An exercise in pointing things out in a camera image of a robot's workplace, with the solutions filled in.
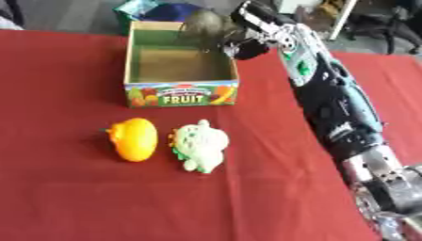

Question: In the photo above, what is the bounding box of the white post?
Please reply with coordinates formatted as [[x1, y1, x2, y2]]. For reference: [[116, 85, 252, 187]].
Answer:
[[326, 0, 360, 41]]

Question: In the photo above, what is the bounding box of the pale green soft toy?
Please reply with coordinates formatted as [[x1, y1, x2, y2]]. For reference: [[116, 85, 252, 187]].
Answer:
[[166, 119, 231, 174]]

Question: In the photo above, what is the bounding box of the cardboard box with fruit print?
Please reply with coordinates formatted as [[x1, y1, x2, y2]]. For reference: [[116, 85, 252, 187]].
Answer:
[[122, 20, 241, 109]]

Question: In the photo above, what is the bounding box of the black chair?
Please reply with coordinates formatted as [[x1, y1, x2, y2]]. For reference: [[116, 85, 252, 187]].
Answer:
[[346, 0, 422, 56]]

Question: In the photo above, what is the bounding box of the orange toy fruit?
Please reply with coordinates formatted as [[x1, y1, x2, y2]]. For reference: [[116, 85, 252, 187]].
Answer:
[[100, 117, 160, 163]]

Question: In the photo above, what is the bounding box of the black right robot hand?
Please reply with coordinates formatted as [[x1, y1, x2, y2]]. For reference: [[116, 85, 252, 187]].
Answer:
[[220, 0, 297, 61]]

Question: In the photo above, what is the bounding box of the blue bag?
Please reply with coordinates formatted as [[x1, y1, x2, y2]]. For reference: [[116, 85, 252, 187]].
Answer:
[[139, 2, 206, 24]]

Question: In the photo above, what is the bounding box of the grey-brown round toy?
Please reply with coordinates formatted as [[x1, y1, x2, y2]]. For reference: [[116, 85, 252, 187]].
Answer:
[[176, 8, 237, 51]]

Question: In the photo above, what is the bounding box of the green bin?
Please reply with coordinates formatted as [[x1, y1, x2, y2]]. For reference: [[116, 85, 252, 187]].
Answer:
[[112, 0, 162, 36]]

